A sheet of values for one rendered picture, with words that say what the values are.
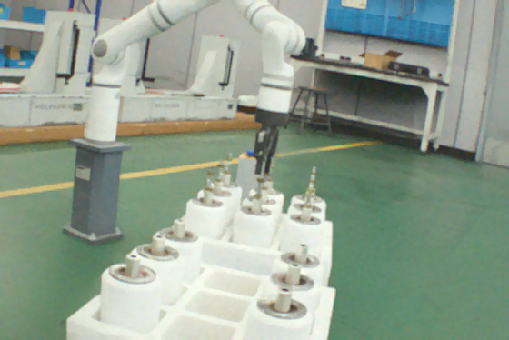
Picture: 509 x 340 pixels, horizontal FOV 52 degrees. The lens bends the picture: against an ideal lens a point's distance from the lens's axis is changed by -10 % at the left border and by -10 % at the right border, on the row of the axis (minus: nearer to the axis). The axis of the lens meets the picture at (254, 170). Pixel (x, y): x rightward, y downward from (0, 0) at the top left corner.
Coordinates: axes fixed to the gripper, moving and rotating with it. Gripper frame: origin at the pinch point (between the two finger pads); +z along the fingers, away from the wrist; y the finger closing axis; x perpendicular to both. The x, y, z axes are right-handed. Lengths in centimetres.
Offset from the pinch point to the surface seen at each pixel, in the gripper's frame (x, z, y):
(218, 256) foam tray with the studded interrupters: 5.0, 20.4, -8.8
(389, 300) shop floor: -37, 35, 26
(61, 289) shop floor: 41, 36, -20
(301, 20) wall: 103, -87, 545
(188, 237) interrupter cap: 5.2, 10.0, -30.9
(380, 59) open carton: -2, -52, 464
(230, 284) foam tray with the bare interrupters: -2.7, 19.7, -24.8
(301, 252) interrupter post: -16.2, 8.1, -30.0
